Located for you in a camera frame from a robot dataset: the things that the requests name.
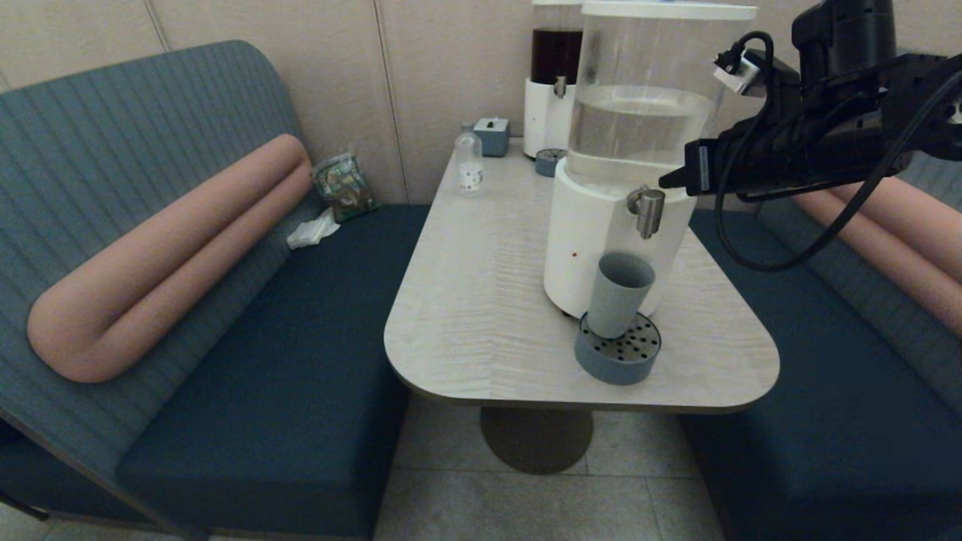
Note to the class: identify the round grey table pedestal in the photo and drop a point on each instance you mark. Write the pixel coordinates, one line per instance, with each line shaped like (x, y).
(536, 443)

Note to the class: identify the patterned snack bag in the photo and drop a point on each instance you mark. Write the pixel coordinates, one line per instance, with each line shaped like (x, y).
(344, 188)

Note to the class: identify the large blue round drip tray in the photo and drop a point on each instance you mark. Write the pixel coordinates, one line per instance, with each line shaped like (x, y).
(616, 368)

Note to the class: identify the small steel beverage tap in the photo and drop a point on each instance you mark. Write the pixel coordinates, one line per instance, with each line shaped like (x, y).
(560, 86)

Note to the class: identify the small blue round drip tray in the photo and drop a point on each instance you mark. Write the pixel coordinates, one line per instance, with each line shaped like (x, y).
(549, 164)

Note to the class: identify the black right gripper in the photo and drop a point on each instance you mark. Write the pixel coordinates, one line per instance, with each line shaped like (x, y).
(751, 161)

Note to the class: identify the teal upholstered booth sofa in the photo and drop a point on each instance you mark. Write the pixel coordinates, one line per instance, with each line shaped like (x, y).
(301, 338)
(827, 413)

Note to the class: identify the pink tubular bolster cushion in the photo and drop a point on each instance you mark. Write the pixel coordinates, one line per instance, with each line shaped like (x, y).
(902, 248)
(165, 255)

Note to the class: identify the clear water dispenser white base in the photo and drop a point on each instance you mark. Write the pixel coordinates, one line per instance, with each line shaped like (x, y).
(594, 240)

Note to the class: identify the blue-grey tissue box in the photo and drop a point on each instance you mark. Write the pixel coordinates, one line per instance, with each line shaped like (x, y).
(492, 137)

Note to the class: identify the steel water dispenser tap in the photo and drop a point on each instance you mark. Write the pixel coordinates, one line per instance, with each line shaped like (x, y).
(648, 214)

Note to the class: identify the grey plastic cup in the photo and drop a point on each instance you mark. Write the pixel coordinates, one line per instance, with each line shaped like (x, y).
(616, 300)

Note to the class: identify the clear plastic bottle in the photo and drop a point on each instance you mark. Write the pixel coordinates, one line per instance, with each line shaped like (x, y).
(469, 169)

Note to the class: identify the crumpled white tissue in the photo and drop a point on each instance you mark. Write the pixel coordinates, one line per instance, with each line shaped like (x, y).
(312, 231)

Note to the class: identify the dark beverage dispenser white base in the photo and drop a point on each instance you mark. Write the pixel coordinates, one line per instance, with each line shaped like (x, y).
(545, 113)

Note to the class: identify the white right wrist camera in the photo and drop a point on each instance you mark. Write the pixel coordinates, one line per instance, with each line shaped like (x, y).
(740, 75)

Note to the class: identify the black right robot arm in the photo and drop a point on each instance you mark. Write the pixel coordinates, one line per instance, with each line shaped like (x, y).
(845, 37)

